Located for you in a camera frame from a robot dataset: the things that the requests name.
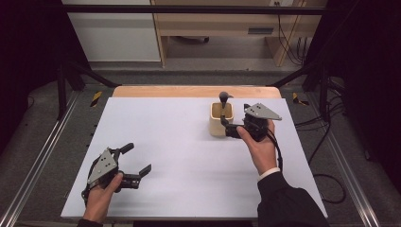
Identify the black frame strut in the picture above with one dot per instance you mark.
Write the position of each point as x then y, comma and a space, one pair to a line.
323, 94
62, 94

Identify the person's right hand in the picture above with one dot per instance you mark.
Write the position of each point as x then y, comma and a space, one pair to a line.
263, 154

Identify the black curtain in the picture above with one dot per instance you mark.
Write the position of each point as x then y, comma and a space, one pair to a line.
25, 47
372, 63

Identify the black makeup brush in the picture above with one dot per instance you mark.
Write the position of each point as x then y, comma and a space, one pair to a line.
224, 95

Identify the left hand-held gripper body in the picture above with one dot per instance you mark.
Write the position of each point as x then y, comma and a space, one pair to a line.
102, 165

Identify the black frame crossbar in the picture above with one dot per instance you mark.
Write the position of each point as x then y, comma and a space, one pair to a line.
189, 9

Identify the yellow clamp left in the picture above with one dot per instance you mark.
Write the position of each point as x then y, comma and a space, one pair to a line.
96, 98

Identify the yellow clamp right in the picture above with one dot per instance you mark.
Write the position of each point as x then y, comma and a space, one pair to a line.
295, 98

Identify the yellow clamp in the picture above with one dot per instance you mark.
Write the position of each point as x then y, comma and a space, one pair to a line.
96, 98
295, 98

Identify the white board sheet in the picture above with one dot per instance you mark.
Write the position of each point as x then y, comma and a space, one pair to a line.
173, 157

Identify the white cabinet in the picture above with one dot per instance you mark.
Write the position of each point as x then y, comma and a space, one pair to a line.
116, 38

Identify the beige square cup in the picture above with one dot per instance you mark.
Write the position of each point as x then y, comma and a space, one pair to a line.
217, 127

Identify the grey desk label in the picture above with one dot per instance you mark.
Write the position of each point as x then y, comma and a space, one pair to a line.
260, 31

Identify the white wall socket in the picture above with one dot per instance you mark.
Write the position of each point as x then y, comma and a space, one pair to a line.
283, 2

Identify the black chair castor base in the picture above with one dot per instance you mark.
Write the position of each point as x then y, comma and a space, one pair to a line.
201, 40

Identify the light wooden desk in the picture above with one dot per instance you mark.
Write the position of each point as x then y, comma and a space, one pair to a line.
205, 25

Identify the person's left hand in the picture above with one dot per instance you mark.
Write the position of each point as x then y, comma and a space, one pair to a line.
97, 203

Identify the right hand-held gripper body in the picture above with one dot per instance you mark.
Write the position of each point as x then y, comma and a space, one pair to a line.
261, 112

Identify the aluminium floor rail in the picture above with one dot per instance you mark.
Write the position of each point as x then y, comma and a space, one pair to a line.
41, 157
357, 189

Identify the wooden table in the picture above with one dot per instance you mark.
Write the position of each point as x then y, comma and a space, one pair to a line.
173, 92

